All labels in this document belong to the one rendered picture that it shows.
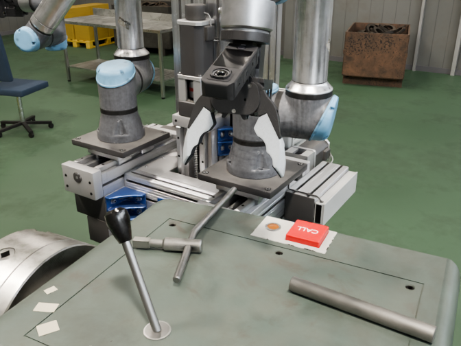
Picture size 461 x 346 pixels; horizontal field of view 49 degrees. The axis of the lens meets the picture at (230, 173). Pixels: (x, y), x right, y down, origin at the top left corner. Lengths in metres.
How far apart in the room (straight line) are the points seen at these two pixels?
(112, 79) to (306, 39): 0.63
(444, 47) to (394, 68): 1.39
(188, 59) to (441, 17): 7.00
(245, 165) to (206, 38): 0.38
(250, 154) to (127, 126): 0.46
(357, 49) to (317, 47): 5.89
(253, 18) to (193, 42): 0.75
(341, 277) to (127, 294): 0.32
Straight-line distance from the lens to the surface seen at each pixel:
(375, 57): 7.09
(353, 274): 0.81
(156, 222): 0.93
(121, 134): 1.60
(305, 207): 1.42
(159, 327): 0.69
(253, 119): 1.27
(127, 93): 1.57
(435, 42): 8.33
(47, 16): 1.64
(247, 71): 0.67
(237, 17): 0.71
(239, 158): 1.31
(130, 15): 1.66
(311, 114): 1.23
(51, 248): 0.93
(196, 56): 1.45
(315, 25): 1.19
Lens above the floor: 1.71
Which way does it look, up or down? 24 degrees down
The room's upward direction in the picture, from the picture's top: straight up
